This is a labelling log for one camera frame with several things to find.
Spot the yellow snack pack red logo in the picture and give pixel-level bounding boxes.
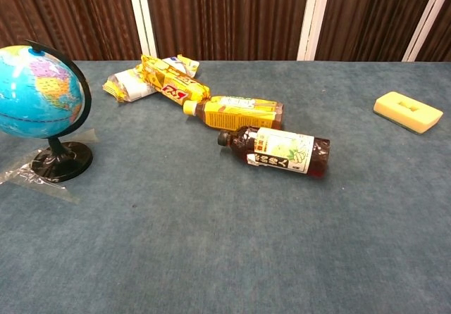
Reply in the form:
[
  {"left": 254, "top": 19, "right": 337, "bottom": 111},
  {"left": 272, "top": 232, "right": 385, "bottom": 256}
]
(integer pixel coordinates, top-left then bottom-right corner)
[{"left": 140, "top": 54, "right": 211, "bottom": 106}]

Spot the white and yellow snack bag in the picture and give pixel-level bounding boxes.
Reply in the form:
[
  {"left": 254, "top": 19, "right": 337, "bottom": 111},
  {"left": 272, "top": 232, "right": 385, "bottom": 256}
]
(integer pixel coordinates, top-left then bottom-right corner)
[{"left": 101, "top": 65, "right": 160, "bottom": 103}]

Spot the white screen frame post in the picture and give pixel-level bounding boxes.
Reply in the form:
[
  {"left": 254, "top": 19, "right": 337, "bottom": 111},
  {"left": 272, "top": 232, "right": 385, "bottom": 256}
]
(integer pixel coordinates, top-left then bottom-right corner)
[
  {"left": 125, "top": 0, "right": 159, "bottom": 58},
  {"left": 297, "top": 0, "right": 333, "bottom": 61},
  {"left": 402, "top": 0, "right": 451, "bottom": 63}
]

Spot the small white yellow snack packet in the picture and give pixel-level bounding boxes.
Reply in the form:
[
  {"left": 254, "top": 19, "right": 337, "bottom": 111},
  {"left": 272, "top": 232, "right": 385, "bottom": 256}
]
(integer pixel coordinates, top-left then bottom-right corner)
[{"left": 162, "top": 54, "right": 201, "bottom": 78}]

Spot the tea bottle with yellow label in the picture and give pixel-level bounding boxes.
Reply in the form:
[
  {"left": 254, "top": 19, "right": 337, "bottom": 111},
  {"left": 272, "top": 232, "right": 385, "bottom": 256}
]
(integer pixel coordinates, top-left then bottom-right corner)
[{"left": 182, "top": 95, "right": 285, "bottom": 131}]

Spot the brown ribbed screen panel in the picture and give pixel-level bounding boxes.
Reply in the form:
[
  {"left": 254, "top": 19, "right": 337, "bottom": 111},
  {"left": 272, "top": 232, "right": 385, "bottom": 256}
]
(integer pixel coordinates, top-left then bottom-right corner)
[
  {"left": 0, "top": 0, "right": 142, "bottom": 62},
  {"left": 414, "top": 0, "right": 451, "bottom": 63},
  {"left": 143, "top": 0, "right": 311, "bottom": 62},
  {"left": 314, "top": 0, "right": 442, "bottom": 63}
]

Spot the clear adhesive tape strip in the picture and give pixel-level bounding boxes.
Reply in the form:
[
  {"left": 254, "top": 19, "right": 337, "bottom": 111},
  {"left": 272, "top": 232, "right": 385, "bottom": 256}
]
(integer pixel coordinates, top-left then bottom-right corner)
[
  {"left": 9, "top": 151, "right": 80, "bottom": 206},
  {"left": 0, "top": 128, "right": 99, "bottom": 185}
]

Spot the blue table cloth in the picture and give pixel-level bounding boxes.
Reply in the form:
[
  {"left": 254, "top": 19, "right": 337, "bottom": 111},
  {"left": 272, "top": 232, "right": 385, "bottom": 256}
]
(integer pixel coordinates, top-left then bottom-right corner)
[{"left": 0, "top": 59, "right": 451, "bottom": 314}]

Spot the dark tea bottle white label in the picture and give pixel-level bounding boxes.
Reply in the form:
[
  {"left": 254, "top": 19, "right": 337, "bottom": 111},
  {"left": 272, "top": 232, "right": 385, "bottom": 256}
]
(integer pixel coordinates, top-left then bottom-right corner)
[{"left": 217, "top": 125, "right": 331, "bottom": 180}]

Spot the yellow sponge with green pad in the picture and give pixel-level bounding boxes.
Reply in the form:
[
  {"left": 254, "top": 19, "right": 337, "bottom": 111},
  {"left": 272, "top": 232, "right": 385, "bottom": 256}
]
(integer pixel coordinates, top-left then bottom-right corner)
[{"left": 373, "top": 91, "right": 445, "bottom": 135}]

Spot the blue globe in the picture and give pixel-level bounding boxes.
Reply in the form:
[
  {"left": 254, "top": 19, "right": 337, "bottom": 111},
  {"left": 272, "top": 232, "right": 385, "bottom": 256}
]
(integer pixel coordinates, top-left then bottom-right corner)
[{"left": 0, "top": 39, "right": 94, "bottom": 184}]

